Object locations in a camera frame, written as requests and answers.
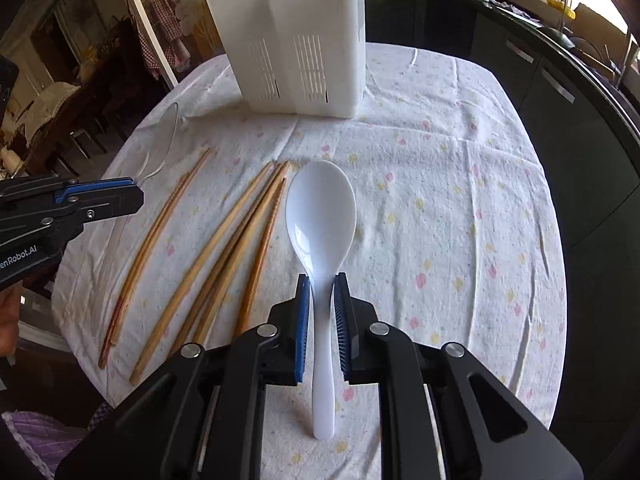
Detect clear plastic spoon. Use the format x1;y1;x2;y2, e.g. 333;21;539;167
100;102;181;286

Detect white plastic utensil holder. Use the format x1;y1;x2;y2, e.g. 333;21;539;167
206;0;368;120

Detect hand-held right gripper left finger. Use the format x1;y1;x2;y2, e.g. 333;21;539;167
55;273;311;480

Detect black kitchen cabinets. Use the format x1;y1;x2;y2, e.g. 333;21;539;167
364;0;640;411

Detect metal kitchen faucet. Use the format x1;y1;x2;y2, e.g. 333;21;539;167
542;0;572;36

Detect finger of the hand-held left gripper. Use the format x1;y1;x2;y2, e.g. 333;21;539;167
0;174;139;207
30;191;146;241

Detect white plastic rice spoon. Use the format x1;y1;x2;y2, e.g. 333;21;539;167
285;161;357;440

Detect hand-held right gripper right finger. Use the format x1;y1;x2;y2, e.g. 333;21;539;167
333;272;584;480

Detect red checked hanging apron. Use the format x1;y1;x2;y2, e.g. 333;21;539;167
134;0;195;70

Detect white floral tablecloth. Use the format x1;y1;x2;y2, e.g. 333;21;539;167
50;42;569;480

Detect purple plaid clothing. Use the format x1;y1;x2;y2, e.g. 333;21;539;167
0;400;118;480

